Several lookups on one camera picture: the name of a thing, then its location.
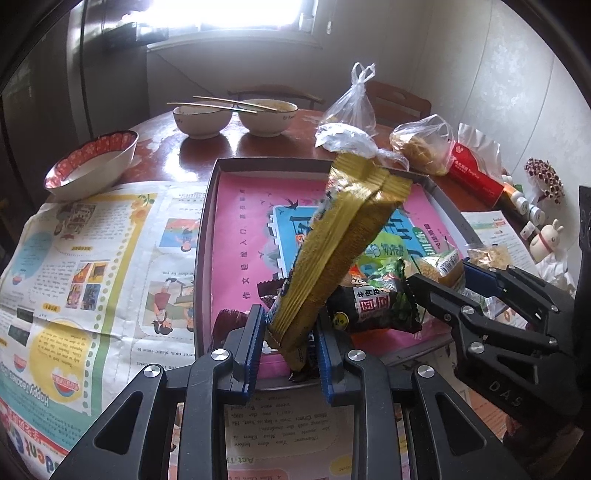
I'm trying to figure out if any pink printed sheet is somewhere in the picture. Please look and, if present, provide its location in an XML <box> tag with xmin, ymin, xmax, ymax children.
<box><xmin>210</xmin><ymin>171</ymin><xmax>462</xmax><ymax>384</ymax></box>

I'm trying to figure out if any colourful illustrated newspaper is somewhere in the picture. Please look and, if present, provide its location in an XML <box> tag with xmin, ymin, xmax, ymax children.
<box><xmin>0</xmin><ymin>182</ymin><xmax>211</xmax><ymax>462</ymax></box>

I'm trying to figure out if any crumpled clear plastic bag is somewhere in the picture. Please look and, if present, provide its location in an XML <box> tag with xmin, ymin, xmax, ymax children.
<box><xmin>315</xmin><ymin>122</ymin><xmax>409</xmax><ymax>169</ymax></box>

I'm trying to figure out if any dark refrigerator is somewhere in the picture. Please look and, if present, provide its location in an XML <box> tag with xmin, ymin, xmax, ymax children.
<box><xmin>0</xmin><ymin>0</ymin><xmax>153</xmax><ymax>185</ymax></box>

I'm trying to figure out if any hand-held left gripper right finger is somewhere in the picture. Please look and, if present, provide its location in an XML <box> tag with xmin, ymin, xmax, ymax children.
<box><xmin>315</xmin><ymin>318</ymin><xmax>532</xmax><ymax>480</ymax></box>

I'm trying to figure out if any cream rabbit figurine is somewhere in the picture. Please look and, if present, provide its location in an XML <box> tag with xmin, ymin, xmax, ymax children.
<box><xmin>529</xmin><ymin>219</ymin><xmax>571</xmax><ymax>264</ymax></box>

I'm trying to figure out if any red tissue pack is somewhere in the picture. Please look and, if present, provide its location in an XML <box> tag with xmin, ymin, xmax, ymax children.
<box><xmin>445</xmin><ymin>124</ymin><xmax>506</xmax><ymax>208</ymax></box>

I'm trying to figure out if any crumpled white tissue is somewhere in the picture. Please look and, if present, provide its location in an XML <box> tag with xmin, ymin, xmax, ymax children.
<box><xmin>538</xmin><ymin>251</ymin><xmax>578</xmax><ymax>296</ymax></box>

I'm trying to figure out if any cream ceramic bowl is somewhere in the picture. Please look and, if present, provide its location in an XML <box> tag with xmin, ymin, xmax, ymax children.
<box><xmin>238</xmin><ymin>99</ymin><xmax>298</xmax><ymax>137</ymax></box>
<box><xmin>172</xmin><ymin>104</ymin><xmax>233</xmax><ymax>139</ymax></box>

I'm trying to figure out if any yellow cake clear wrapper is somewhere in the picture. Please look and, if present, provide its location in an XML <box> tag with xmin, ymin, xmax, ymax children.
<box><xmin>418</xmin><ymin>250</ymin><xmax>466</xmax><ymax>291</ymax></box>

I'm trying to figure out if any gold snack packet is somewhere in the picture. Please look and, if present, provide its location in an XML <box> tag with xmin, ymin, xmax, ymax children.
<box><xmin>265</xmin><ymin>152</ymin><xmax>414</xmax><ymax>372</ymax></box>

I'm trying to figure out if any shallow dark cardboard box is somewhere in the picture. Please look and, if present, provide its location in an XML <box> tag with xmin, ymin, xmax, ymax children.
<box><xmin>196</xmin><ymin>158</ymin><xmax>483</xmax><ymax>393</ymax></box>

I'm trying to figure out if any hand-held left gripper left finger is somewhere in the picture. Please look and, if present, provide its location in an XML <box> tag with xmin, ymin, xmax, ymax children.
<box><xmin>51</xmin><ymin>304</ymin><xmax>267</xmax><ymax>480</ymax></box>

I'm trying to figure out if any bright window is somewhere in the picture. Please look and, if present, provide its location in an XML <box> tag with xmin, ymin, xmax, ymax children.
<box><xmin>92</xmin><ymin>0</ymin><xmax>324</xmax><ymax>47</ymax></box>

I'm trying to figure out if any red flower ornament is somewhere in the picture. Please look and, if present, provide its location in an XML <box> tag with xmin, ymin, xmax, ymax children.
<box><xmin>524</xmin><ymin>158</ymin><xmax>565</xmax><ymax>206</ymax></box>

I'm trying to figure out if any black green snack packet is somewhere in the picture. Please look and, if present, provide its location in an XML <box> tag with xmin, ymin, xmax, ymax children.
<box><xmin>325</xmin><ymin>258</ymin><xmax>423</xmax><ymax>335</ymax></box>

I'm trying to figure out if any tall knotted clear plastic bag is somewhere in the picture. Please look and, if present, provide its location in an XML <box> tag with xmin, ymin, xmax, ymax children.
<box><xmin>323</xmin><ymin>62</ymin><xmax>377</xmax><ymax>137</ymax></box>

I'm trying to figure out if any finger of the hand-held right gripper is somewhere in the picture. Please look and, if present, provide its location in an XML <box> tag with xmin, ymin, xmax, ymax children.
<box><xmin>409</xmin><ymin>273</ymin><xmax>559</xmax><ymax>365</ymax></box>
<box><xmin>463</xmin><ymin>262</ymin><xmax>575</xmax><ymax>333</ymax></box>

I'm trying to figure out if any clear bag of fried food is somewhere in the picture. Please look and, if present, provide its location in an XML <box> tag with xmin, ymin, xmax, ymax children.
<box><xmin>389</xmin><ymin>114</ymin><xmax>455</xmax><ymax>176</ymax></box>

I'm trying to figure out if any orange medicine bottle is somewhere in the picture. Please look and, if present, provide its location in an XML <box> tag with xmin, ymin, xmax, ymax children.
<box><xmin>501</xmin><ymin>182</ymin><xmax>532</xmax><ymax>213</ymax></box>

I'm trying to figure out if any green label snack packet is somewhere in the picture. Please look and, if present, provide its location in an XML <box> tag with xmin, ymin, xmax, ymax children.
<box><xmin>358</xmin><ymin>228</ymin><xmax>455</xmax><ymax>282</ymax></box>

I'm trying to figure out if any clear packet crumbly cake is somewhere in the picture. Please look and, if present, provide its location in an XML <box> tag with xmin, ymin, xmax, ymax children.
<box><xmin>467</xmin><ymin>244</ymin><xmax>511</xmax><ymax>271</ymax></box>

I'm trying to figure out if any red patterned bowl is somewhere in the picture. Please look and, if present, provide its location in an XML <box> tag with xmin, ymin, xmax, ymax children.
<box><xmin>44</xmin><ymin>130</ymin><xmax>139</xmax><ymax>201</ymax></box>

